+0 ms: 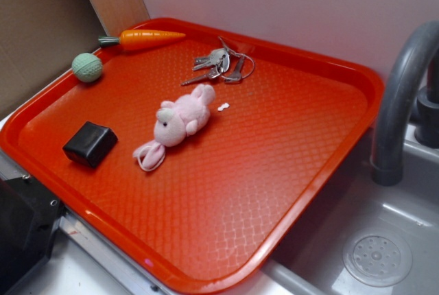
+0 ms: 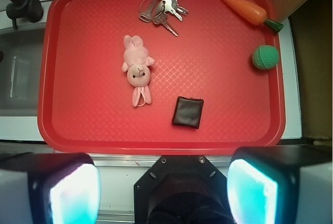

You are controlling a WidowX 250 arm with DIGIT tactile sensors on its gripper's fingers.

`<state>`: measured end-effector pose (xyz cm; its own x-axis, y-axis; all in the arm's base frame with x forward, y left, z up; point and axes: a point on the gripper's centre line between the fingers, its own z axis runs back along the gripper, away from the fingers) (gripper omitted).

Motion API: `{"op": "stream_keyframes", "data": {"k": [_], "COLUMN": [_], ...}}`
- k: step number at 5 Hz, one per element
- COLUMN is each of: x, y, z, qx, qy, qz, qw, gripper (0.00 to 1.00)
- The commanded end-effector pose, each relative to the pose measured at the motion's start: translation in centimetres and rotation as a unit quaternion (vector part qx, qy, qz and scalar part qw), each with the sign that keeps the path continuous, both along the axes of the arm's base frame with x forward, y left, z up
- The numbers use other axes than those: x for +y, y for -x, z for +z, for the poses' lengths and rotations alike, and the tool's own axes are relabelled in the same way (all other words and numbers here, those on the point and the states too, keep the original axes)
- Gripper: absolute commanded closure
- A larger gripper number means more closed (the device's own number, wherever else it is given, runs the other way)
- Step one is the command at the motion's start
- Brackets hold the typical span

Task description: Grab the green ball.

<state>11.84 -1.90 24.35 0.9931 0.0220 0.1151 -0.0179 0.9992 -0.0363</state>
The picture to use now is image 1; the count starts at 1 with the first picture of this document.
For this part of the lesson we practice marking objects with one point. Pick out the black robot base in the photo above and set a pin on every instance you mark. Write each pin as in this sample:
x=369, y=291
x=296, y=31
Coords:
x=30, y=216

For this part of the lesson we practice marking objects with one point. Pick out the light green textured ball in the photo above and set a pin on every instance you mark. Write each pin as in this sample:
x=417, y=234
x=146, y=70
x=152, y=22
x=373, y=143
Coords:
x=87, y=67

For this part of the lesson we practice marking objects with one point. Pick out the small white crumb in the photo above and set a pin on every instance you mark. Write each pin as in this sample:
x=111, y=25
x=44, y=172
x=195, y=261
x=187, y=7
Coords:
x=224, y=106

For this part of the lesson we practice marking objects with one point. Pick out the pink plush bunny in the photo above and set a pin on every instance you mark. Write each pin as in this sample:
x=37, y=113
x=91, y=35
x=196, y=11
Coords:
x=175, y=121

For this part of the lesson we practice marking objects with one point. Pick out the silver key bunch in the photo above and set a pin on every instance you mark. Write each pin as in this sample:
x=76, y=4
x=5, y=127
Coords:
x=223, y=63

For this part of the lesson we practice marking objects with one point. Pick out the red plastic tray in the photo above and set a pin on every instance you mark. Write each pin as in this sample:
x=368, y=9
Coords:
x=214, y=210

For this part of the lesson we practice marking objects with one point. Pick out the orange toy carrot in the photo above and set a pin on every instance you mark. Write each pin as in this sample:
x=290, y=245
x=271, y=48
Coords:
x=136, y=39

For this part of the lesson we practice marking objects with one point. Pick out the black rectangular block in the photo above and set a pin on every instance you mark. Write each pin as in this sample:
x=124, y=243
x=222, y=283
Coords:
x=90, y=145

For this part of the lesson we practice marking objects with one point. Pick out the grey toy faucet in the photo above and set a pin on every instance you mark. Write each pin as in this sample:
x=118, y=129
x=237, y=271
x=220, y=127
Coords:
x=407, y=77

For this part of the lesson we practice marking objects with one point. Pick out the grey toy sink basin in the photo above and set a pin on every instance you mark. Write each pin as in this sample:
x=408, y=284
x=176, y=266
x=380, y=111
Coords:
x=357, y=237

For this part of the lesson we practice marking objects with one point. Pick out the brown cardboard panel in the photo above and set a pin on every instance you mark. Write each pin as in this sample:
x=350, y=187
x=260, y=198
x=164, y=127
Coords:
x=39, y=39

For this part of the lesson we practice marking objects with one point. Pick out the black faucet knob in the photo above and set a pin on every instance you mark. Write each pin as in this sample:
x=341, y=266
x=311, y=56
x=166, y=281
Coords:
x=426, y=133

